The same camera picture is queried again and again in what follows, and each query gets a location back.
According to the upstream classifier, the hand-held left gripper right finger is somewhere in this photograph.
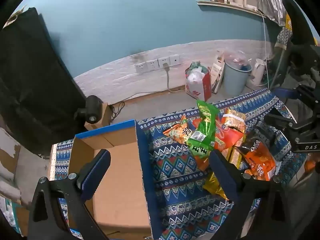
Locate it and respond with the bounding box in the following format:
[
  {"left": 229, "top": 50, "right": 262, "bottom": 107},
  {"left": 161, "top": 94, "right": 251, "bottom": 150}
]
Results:
[{"left": 209, "top": 150, "right": 292, "bottom": 240}]

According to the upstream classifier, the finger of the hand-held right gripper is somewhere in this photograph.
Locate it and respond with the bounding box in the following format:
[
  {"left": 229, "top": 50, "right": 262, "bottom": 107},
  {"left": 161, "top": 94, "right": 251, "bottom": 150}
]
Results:
[
  {"left": 273, "top": 85, "right": 304, "bottom": 100},
  {"left": 264, "top": 107, "right": 298, "bottom": 131}
]

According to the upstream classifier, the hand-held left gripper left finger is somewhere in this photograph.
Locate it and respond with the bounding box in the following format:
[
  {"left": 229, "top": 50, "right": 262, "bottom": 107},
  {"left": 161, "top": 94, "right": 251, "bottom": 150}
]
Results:
[{"left": 27, "top": 149, "right": 112, "bottom": 240}]

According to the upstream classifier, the blue-edged cardboard box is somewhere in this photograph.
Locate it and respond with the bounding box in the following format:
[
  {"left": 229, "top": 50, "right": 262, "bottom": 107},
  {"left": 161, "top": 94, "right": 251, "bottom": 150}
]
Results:
[{"left": 68, "top": 119, "right": 153, "bottom": 239}]

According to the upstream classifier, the large red-orange snack bag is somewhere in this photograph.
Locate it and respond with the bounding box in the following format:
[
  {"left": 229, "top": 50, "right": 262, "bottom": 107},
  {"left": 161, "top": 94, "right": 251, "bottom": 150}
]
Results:
[{"left": 192, "top": 117, "right": 245, "bottom": 157}]

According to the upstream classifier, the orange striped snack packet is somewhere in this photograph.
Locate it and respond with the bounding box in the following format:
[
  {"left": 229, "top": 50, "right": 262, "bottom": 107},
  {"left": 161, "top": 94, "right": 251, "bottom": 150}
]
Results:
[{"left": 221, "top": 107, "right": 247, "bottom": 133}]

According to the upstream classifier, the orange snack bag green print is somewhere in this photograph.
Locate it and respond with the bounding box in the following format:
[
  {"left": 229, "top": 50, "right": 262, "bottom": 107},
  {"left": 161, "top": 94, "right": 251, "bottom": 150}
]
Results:
[{"left": 162, "top": 114, "right": 198, "bottom": 145}]

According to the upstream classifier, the yellow snack bag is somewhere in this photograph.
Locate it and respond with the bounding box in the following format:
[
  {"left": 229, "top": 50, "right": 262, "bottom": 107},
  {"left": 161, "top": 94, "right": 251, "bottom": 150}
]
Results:
[{"left": 202, "top": 172, "right": 230, "bottom": 201}]

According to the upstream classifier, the white electric kettle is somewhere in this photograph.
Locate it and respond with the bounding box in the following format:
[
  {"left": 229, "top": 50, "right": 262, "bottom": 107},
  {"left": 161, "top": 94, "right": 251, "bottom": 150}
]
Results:
[{"left": 247, "top": 58, "right": 267, "bottom": 88}]

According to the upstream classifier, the orange and black chips bag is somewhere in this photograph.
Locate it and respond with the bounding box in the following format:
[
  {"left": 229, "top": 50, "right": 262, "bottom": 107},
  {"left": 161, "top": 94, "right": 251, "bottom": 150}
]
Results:
[{"left": 239, "top": 139, "right": 277, "bottom": 182}]

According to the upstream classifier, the blue patterned tablecloth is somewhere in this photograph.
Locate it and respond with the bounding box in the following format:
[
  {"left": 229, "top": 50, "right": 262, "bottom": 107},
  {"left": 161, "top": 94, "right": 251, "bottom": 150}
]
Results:
[{"left": 49, "top": 87, "right": 308, "bottom": 240}]

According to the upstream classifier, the light blue trash bin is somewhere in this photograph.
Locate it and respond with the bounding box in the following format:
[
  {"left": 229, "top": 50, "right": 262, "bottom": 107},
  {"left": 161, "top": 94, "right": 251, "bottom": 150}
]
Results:
[{"left": 222, "top": 51, "right": 252, "bottom": 97}]

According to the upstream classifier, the grey patterned cloth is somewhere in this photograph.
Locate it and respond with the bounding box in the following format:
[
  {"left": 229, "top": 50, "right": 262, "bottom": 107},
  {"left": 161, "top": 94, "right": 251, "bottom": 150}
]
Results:
[{"left": 276, "top": 26, "right": 292, "bottom": 48}]

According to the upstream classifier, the white and brown paper bag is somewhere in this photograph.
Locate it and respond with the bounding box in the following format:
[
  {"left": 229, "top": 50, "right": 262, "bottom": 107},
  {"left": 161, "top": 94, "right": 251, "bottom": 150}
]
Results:
[{"left": 211, "top": 51, "right": 226, "bottom": 95}]

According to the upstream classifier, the red and white shopping bag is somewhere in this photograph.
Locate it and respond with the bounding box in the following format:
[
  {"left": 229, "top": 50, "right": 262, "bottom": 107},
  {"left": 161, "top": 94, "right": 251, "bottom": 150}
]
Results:
[{"left": 185, "top": 61, "right": 212, "bottom": 102}]

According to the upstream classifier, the torn cardboard sheet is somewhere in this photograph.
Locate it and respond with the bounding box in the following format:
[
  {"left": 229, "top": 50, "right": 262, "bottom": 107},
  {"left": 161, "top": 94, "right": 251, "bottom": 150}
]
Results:
[{"left": 0, "top": 127, "right": 22, "bottom": 200}]

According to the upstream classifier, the black fabric panel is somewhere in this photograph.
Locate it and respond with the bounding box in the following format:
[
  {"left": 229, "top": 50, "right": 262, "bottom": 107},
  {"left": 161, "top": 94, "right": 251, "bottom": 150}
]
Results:
[{"left": 0, "top": 7, "right": 87, "bottom": 157}]

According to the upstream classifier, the thin white cable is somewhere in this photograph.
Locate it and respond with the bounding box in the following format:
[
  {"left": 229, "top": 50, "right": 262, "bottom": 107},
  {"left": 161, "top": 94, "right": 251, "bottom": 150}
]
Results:
[{"left": 259, "top": 9, "right": 270, "bottom": 88}]

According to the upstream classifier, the black floor cable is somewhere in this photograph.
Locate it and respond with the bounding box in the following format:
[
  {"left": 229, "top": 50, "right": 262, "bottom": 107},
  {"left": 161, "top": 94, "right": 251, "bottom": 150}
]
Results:
[{"left": 109, "top": 101, "right": 125, "bottom": 125}]

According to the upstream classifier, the grey plug and cable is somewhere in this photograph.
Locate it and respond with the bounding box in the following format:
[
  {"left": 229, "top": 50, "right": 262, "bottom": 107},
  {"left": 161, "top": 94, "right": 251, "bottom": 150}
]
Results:
[{"left": 162, "top": 63, "right": 185, "bottom": 93}]

